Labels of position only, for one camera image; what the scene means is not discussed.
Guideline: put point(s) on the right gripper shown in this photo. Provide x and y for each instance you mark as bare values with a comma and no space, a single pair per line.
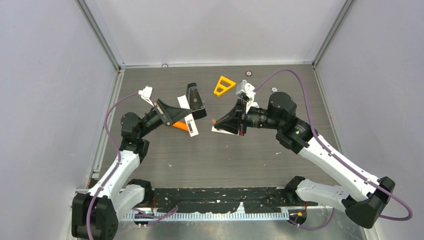
232,121

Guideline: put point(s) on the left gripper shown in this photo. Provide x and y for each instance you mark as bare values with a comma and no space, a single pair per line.
171,114

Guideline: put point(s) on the long white box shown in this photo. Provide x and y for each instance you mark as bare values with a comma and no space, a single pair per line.
189,119

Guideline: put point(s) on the white box sleeve cover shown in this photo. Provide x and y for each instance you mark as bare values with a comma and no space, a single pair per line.
215,130

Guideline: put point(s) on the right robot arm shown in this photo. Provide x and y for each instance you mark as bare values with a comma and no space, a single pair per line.
359,194

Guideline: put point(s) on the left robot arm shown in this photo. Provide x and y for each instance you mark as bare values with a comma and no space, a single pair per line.
96,214

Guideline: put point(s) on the orange toy microphone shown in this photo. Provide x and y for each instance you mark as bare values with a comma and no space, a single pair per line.
181,125

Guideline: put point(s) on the black metronome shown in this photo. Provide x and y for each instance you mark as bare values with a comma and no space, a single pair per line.
195,101

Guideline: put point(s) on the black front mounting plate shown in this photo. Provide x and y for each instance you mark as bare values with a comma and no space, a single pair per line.
221,200

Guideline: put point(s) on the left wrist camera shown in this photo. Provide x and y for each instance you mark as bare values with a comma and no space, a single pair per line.
145,94

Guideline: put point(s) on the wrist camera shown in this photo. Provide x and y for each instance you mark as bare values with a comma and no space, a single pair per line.
245,91
145,94

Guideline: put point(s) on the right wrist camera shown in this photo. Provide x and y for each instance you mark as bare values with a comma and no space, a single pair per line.
245,91

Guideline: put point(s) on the yellow triangle bracket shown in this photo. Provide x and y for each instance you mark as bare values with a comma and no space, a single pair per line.
223,85

